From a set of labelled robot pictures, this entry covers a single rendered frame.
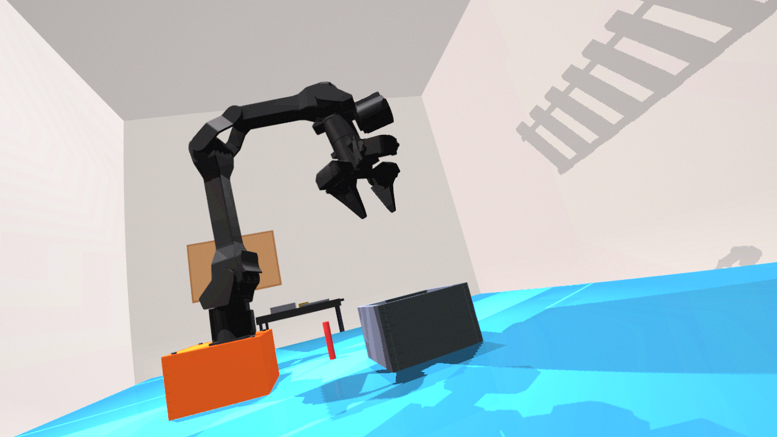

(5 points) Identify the red peg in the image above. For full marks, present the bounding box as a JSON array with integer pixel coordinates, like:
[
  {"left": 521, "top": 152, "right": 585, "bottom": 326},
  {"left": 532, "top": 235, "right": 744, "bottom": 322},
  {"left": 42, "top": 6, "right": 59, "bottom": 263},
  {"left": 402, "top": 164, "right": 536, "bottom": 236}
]
[{"left": 323, "top": 322, "right": 336, "bottom": 360}]

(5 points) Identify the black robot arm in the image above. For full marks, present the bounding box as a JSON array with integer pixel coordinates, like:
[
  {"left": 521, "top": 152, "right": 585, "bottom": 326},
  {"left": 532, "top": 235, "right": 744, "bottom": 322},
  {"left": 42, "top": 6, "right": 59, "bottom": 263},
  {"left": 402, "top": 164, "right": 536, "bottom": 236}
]
[{"left": 188, "top": 81, "right": 399, "bottom": 347}]

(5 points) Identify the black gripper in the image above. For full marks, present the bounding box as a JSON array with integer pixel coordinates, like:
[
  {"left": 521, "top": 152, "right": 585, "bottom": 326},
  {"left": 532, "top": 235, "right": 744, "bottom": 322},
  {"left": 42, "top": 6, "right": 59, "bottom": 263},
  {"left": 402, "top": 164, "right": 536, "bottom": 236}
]
[{"left": 316, "top": 134, "right": 400, "bottom": 219}]

